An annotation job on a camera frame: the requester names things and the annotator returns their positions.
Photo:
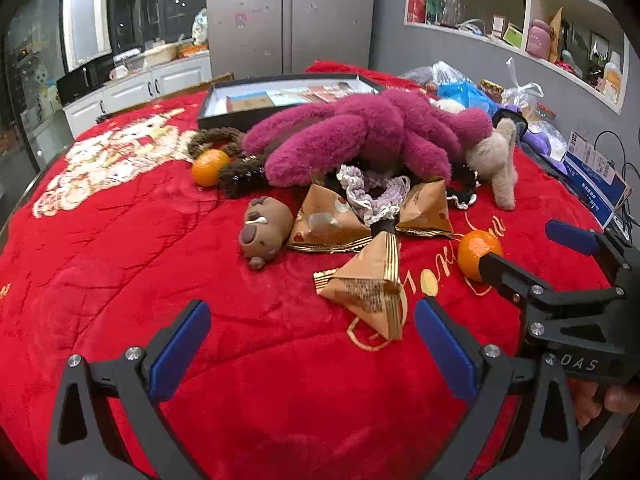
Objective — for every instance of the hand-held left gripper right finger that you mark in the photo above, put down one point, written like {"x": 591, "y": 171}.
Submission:
{"x": 445, "y": 345}

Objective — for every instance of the white kitchen cabinet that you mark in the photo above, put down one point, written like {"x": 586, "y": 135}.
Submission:
{"x": 130, "y": 90}

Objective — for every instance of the green white box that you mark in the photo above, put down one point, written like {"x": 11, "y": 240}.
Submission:
{"x": 512, "y": 35}

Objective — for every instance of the blue white cardboard box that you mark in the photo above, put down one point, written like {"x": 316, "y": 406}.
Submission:
{"x": 595, "y": 180}

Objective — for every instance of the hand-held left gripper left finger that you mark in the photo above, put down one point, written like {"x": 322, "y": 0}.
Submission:
{"x": 180, "y": 350}

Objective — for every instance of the black scrunchie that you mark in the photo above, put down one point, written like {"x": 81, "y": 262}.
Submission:
{"x": 462, "y": 195}

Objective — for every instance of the clear knotted plastic bag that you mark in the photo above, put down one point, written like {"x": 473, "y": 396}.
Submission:
{"x": 520, "y": 95}

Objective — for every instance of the pink pouch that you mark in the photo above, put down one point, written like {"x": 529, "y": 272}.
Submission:
{"x": 537, "y": 40}

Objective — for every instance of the magenta plush toy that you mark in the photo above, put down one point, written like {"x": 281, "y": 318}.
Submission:
{"x": 375, "y": 130}

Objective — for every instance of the white cup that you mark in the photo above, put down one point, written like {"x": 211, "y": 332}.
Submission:
{"x": 117, "y": 71}

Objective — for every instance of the gold pyramid snack packet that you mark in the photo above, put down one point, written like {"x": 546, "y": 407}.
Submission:
{"x": 325, "y": 220}
{"x": 370, "y": 285}
{"x": 425, "y": 205}

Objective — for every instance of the silver refrigerator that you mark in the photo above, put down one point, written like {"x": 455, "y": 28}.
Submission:
{"x": 300, "y": 20}

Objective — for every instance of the purple lace scrunchie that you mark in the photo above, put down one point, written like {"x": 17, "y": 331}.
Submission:
{"x": 370, "y": 210}

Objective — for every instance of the cream plush rabbit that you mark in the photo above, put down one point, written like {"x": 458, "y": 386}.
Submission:
{"x": 450, "y": 105}

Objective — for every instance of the brown capybara toy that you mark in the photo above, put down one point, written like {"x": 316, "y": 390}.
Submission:
{"x": 265, "y": 225}

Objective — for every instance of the black microwave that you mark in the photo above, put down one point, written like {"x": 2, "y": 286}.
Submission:
{"x": 85, "y": 80}

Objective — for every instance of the beige fuzzy claw hair clip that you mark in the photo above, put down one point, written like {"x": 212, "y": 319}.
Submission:
{"x": 492, "y": 160}

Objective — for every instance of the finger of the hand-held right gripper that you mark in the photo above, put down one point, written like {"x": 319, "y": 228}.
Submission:
{"x": 570, "y": 236}
{"x": 510, "y": 277}

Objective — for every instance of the orange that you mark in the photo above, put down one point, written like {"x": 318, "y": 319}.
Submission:
{"x": 475, "y": 255}
{"x": 210, "y": 169}

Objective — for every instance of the glass sliding door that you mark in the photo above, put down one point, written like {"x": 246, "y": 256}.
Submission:
{"x": 30, "y": 60}

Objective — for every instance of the white plastic bottle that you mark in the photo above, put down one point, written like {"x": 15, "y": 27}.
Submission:
{"x": 612, "y": 77}

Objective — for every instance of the cream plastic basin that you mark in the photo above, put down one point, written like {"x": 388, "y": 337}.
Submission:
{"x": 160, "y": 54}

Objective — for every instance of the red printed blanket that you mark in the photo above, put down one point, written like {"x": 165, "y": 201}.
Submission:
{"x": 125, "y": 260}

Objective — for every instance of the blue plastic bag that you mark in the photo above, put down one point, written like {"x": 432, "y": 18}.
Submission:
{"x": 465, "y": 95}

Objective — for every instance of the white wall shelf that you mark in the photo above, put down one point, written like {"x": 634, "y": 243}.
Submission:
{"x": 529, "y": 10}

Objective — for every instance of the brown fuzzy hair clip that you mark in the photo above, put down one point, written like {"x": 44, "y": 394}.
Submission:
{"x": 240, "y": 172}

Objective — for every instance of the dark kitchen window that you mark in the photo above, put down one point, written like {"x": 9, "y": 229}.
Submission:
{"x": 160, "y": 5}

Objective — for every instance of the black shallow box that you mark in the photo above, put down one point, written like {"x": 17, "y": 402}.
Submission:
{"x": 220, "y": 102}

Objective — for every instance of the person's right hand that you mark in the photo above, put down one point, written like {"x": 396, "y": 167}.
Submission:
{"x": 620, "y": 400}

